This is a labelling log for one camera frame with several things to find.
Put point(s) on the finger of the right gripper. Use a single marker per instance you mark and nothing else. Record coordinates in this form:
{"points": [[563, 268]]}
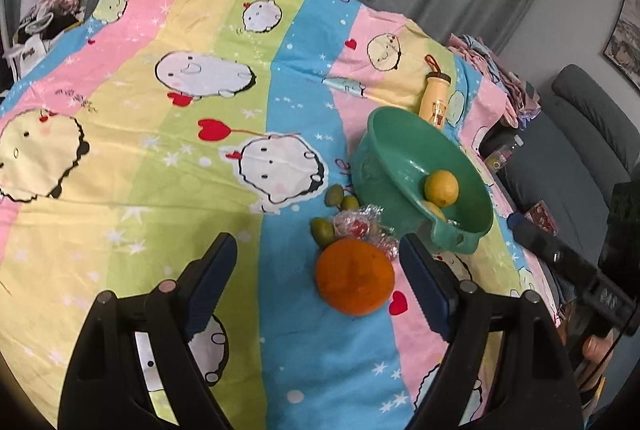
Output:
{"points": [[544, 246]]}

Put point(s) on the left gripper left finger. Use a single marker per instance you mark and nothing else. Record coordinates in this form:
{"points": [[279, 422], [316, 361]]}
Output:
{"points": [[179, 309]]}

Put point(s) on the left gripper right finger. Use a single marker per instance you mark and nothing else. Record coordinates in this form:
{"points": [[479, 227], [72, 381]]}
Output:
{"points": [[435, 286]]}

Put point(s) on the large orange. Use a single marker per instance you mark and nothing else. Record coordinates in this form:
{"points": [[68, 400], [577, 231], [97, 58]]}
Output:
{"points": [[354, 277]]}

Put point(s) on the red fruit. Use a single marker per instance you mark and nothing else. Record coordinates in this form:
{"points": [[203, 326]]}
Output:
{"points": [[387, 243], [362, 223]]}

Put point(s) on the small green fruit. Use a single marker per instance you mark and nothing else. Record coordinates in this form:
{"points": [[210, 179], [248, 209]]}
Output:
{"points": [[334, 196]]}

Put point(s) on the person's right hand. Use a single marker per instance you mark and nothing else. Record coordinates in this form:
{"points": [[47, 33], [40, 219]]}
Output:
{"points": [[595, 356]]}

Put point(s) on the red patterned box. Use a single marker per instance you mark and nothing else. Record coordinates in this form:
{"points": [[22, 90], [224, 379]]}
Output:
{"points": [[541, 216]]}

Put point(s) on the yellow pear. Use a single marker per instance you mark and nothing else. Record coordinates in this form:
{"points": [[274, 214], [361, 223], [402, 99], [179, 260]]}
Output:
{"points": [[434, 209]]}

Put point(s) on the clear plastic bottle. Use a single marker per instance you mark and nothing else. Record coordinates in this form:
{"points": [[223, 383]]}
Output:
{"points": [[497, 159]]}

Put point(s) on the grey sofa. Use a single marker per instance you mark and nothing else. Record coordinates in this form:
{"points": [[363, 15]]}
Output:
{"points": [[572, 154]]}

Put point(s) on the round yellow lemon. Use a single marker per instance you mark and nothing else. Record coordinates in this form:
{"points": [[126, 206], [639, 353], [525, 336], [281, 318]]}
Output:
{"points": [[441, 188]]}

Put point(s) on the folded pink clothes pile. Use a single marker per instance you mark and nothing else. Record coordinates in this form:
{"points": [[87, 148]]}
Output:
{"points": [[521, 100]]}

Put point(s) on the green plastic basin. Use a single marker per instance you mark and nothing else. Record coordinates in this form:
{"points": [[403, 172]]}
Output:
{"points": [[389, 168]]}

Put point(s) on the yellow bear bottle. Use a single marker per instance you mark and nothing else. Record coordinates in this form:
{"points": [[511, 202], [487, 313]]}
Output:
{"points": [[433, 106]]}

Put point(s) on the colourful cartoon bedsheet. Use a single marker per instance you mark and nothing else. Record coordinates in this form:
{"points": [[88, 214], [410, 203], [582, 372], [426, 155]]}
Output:
{"points": [[157, 125]]}

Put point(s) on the pile of clothes left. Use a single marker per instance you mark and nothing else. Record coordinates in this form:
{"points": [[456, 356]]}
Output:
{"points": [[38, 31]]}

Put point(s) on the framed wall picture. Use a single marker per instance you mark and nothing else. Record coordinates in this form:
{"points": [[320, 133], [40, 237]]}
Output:
{"points": [[622, 49]]}

